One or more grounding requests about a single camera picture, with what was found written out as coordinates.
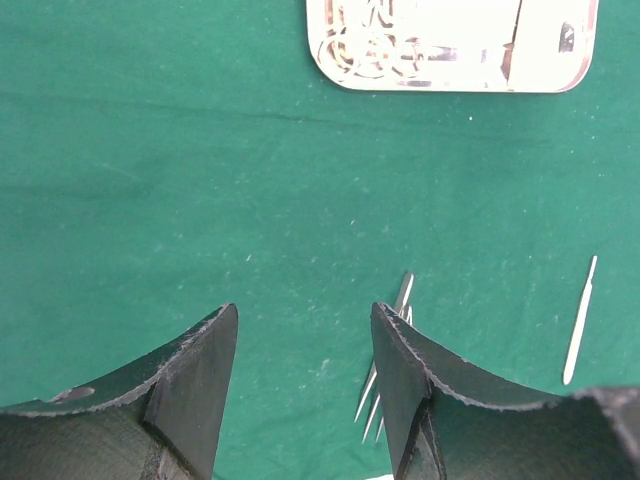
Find thin steel tweezers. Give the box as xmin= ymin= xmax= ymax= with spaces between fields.
xmin=361 ymin=394 xmax=380 ymax=444
xmin=354 ymin=361 xmax=377 ymax=422

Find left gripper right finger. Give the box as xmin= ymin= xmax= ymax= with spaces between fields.
xmin=371 ymin=303 xmax=639 ymax=479

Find broad steel tweezers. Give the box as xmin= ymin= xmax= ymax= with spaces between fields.
xmin=374 ymin=272 xmax=416 ymax=444

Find stainless steel instrument tray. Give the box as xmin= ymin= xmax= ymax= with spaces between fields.
xmin=306 ymin=0 xmax=599 ymax=93

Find steel ring-handled scissors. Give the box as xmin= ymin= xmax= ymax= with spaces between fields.
xmin=316 ymin=1 xmax=395 ymax=82

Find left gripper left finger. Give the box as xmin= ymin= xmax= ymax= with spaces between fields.
xmin=1 ymin=304 xmax=238 ymax=479

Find dark green surgical cloth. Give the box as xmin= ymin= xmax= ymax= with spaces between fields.
xmin=1 ymin=1 xmax=639 ymax=479

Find steel scalpel handle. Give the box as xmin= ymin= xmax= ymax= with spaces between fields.
xmin=562 ymin=255 xmax=598 ymax=386

